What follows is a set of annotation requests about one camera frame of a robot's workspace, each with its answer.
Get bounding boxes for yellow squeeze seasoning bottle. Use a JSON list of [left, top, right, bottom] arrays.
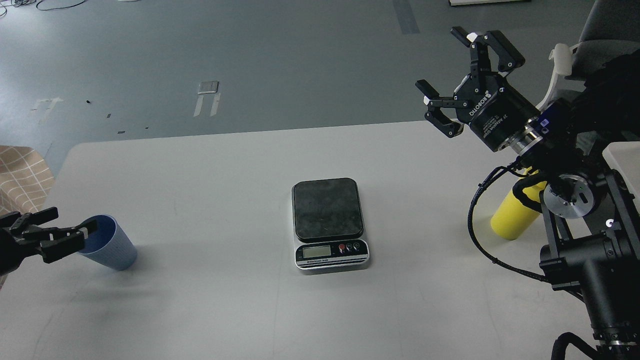
[[490, 191, 540, 240]]

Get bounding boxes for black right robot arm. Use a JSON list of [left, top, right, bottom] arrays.
[[415, 26, 639, 360]]

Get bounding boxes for black cables on floor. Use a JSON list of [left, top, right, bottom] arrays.
[[0, 0, 91, 18]]

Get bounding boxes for beige checkered cushion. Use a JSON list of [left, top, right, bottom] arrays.
[[0, 146, 55, 290]]

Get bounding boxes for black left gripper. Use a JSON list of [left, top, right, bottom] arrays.
[[0, 207, 98, 276]]

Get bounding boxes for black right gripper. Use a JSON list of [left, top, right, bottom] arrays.
[[414, 26, 541, 152]]

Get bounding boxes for blue ribbed cup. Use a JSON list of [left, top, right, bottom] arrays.
[[77, 214, 138, 271]]

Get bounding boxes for white side table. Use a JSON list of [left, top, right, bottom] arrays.
[[602, 141, 640, 209]]

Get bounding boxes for black digital kitchen scale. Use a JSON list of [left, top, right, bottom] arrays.
[[291, 177, 371, 275]]

